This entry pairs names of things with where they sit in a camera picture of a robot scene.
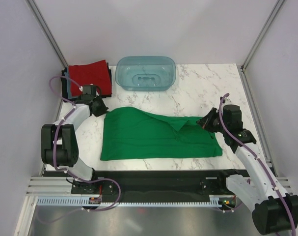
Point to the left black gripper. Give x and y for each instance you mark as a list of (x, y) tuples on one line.
[(103, 109)]

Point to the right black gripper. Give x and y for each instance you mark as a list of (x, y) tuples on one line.
[(205, 122)]

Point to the green t shirt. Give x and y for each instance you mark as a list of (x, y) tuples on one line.
[(130, 133)]

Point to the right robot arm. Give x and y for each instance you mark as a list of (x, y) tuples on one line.
[(272, 208)]

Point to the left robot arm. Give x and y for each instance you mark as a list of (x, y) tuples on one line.
[(59, 146)]

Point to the blue folded t shirt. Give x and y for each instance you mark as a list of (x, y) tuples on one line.
[(69, 95)]

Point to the red folded t shirt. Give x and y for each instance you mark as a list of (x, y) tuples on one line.
[(96, 73)]

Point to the black folded t shirt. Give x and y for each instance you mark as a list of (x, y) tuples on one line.
[(64, 82)]

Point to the teal plastic bin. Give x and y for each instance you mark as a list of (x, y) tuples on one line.
[(145, 73)]

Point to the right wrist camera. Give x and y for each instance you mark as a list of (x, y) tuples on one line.
[(226, 101)]

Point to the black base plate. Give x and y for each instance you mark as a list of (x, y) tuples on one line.
[(158, 185)]

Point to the aluminium rail left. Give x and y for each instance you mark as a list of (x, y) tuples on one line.
[(49, 186)]

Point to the aluminium rail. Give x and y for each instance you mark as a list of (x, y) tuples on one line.
[(49, 186), (285, 184)]

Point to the white slotted cable duct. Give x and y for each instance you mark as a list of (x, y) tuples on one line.
[(81, 201)]

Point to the aluminium rail right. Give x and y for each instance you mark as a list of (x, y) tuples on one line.
[(285, 184)]

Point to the left aluminium frame post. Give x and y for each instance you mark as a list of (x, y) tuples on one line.
[(46, 30)]

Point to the aluminium frame post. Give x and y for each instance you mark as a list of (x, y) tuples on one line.
[(263, 32), (46, 30)]

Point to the right aluminium frame post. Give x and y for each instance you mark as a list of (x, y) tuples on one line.
[(263, 32)]

